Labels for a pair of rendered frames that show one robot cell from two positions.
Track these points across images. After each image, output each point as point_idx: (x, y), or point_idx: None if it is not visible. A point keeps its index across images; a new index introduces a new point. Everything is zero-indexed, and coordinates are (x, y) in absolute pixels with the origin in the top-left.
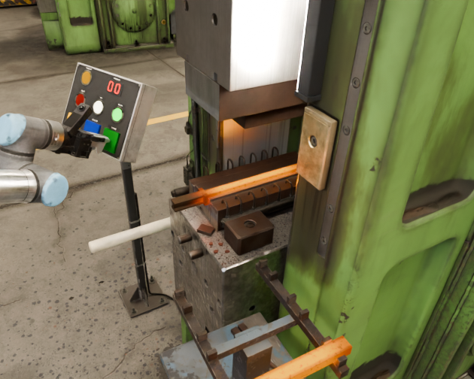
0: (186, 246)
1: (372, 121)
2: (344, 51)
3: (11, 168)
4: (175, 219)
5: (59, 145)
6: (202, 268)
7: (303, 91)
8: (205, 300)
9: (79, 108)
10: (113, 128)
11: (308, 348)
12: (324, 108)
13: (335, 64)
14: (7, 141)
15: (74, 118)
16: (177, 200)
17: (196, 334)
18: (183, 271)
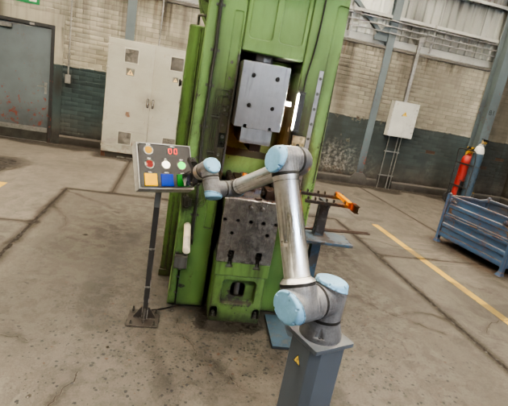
0: (244, 215)
1: (316, 134)
2: (306, 116)
3: (222, 183)
4: (232, 207)
5: None
6: (261, 217)
7: (296, 129)
8: (260, 235)
9: (192, 159)
10: (182, 173)
11: None
12: (298, 134)
13: (302, 120)
14: (219, 169)
15: (195, 163)
16: None
17: (326, 199)
18: (234, 237)
